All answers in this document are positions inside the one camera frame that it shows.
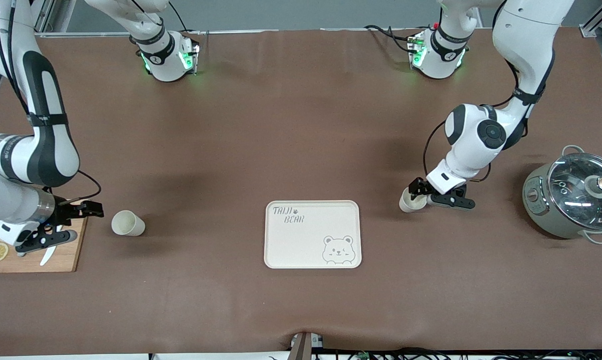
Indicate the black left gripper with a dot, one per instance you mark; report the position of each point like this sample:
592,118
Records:
418,186

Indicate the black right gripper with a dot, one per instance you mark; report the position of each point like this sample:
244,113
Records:
66,212

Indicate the white plastic cup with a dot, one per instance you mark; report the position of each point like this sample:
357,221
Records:
128,223
408,204

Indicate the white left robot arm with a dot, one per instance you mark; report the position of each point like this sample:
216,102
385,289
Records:
525,45

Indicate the beige bear print tray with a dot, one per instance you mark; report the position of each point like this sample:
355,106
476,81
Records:
310,235

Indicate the bamboo cutting board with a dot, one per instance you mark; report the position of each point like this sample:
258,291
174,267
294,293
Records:
61,260

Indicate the white plastic knife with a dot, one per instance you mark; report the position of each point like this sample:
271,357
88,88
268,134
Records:
46,260

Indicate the grey green cooking pot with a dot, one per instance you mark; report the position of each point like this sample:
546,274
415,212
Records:
535,205

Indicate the glass pot lid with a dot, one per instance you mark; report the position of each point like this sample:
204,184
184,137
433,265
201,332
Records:
570,200

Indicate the brown table mat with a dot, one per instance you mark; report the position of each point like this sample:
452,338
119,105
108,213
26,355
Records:
281,125

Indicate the brown table edge bracket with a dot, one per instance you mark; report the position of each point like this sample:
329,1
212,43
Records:
303,347

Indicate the silver aluminium frame profile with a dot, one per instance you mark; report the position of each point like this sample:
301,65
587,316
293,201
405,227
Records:
593,22
48,17

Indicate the silver table edge rail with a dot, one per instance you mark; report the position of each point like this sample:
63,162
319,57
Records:
281,31

